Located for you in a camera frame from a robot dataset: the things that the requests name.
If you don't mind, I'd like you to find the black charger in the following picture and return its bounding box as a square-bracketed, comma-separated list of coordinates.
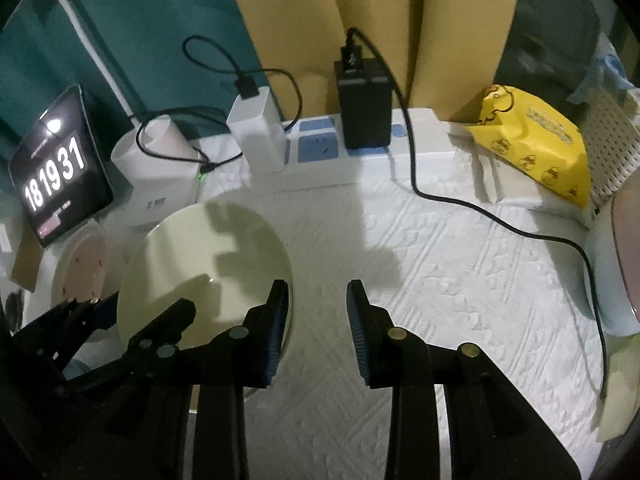
[334, 59, 393, 150]

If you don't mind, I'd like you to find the tablet with clock display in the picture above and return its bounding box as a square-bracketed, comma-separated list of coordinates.
[7, 84, 115, 248]

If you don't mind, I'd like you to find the white desk lamp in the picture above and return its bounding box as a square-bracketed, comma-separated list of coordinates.
[40, 0, 201, 233]

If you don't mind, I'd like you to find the white tablecloth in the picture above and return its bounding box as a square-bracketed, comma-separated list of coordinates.
[0, 170, 640, 480]

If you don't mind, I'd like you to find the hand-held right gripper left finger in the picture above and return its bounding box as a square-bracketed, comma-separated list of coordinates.
[107, 279, 292, 480]

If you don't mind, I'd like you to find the large cream plate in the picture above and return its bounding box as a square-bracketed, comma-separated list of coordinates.
[116, 199, 293, 361]

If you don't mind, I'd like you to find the plain pink bowl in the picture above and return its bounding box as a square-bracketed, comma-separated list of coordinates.
[612, 170, 640, 321]

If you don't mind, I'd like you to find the white charger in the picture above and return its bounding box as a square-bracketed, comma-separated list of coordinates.
[226, 86, 288, 176]

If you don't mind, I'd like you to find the white perforated basket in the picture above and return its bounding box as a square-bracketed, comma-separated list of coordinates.
[582, 87, 640, 211]

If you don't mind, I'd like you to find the yellow printed packet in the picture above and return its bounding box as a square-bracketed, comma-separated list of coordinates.
[465, 85, 593, 208]

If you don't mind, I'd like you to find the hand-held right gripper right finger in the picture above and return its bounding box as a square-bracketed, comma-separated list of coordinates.
[346, 279, 583, 480]

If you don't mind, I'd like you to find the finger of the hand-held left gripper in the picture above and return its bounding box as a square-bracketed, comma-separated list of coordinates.
[125, 298, 196, 368]
[15, 294, 121, 361]

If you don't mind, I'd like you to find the pink speckled bowl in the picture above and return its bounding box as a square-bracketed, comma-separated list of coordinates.
[52, 220, 131, 316]

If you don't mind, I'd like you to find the long black charger cable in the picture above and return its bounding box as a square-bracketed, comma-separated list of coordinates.
[342, 27, 608, 401]

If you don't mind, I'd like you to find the dark chair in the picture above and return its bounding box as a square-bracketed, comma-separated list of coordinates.
[495, 0, 601, 106]

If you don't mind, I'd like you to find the teal curtain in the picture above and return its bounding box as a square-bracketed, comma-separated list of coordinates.
[0, 0, 261, 161]

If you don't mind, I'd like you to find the yellow curtain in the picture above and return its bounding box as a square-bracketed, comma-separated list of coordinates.
[220, 0, 526, 111]

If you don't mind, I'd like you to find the white power strip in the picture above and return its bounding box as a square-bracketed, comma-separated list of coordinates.
[200, 107, 451, 186]

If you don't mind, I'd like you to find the white tissue pack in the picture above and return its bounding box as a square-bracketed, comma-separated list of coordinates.
[500, 185, 601, 228]

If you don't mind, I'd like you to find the black lamp cable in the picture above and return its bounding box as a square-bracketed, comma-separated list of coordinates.
[134, 35, 303, 178]

